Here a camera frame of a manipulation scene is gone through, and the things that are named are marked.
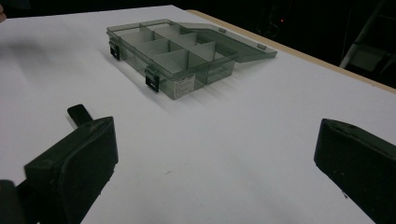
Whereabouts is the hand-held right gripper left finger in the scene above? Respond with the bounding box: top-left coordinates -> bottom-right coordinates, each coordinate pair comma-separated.
23,116 -> 120,224

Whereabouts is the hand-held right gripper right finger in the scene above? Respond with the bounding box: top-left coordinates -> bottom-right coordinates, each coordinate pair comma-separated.
313,118 -> 396,224

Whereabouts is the small flat black piece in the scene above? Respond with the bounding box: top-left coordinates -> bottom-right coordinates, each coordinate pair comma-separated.
66,104 -> 94,127

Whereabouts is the metal stand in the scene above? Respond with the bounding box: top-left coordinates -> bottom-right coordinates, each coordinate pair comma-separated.
338,0 -> 396,89

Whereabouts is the clear grey plastic compartment box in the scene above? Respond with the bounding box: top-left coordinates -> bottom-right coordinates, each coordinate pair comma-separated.
106,18 -> 278,101

